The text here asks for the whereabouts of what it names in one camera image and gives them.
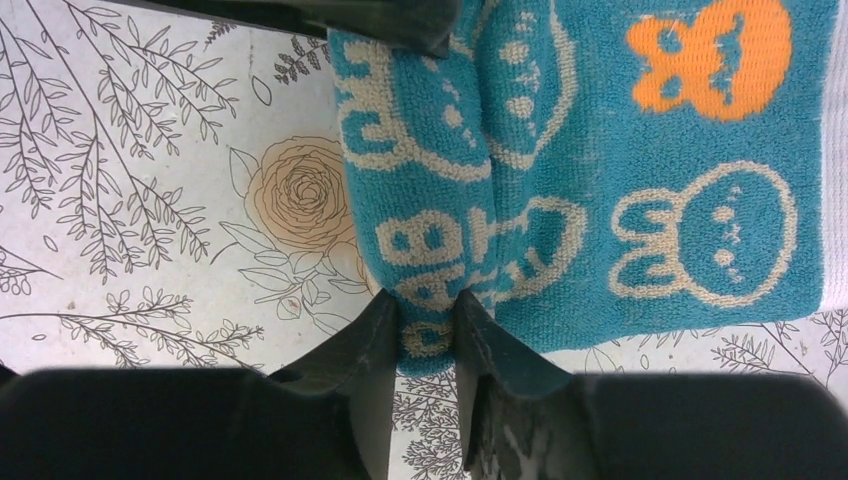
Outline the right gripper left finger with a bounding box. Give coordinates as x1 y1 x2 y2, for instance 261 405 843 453
1 292 399 479

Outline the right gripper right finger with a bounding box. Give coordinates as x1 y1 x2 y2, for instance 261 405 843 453
452 291 847 479

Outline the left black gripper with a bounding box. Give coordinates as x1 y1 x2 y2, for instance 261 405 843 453
125 0 462 58

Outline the white bear patterned towel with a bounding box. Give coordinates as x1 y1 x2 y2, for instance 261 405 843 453
328 1 847 375

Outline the floral patterned table mat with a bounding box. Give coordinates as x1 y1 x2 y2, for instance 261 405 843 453
1 1 847 479

